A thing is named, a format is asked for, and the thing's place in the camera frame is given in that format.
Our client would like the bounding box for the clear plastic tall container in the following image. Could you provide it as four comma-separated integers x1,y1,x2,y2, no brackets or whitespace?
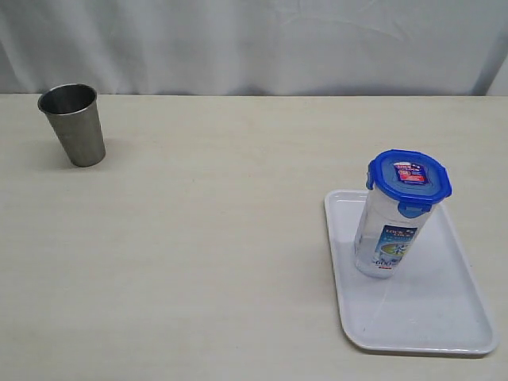
354,187,435,279

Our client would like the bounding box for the blue plastic lid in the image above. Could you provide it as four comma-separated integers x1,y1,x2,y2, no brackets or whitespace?
366,149,452,219

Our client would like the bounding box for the stainless steel cup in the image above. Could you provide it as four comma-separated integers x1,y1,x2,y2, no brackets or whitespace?
37,83,106,167

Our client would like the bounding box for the white backdrop curtain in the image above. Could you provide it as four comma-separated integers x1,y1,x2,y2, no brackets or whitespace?
1,1,507,95

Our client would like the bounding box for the white rectangular plastic tray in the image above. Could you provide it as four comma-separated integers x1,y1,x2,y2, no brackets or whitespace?
324,190,500,356

